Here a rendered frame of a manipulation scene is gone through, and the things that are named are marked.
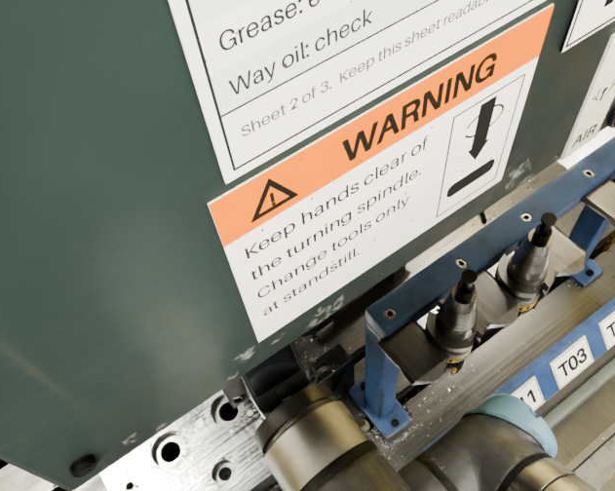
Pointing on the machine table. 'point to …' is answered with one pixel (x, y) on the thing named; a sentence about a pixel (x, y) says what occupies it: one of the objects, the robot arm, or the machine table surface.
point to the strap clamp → (338, 357)
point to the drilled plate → (198, 454)
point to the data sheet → (313, 61)
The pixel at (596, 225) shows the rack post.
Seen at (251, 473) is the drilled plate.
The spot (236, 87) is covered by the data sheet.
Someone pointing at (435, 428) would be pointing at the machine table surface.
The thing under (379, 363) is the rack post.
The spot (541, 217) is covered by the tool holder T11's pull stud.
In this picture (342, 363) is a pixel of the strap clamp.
